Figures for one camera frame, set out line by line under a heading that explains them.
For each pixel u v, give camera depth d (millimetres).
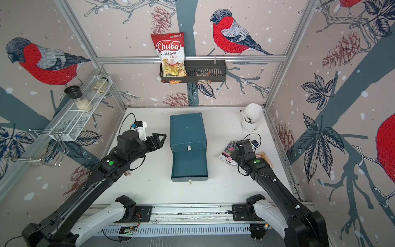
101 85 856
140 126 652
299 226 386
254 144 731
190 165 801
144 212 735
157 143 646
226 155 858
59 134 608
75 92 684
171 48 815
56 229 380
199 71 1070
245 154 622
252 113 1024
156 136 648
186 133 803
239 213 720
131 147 549
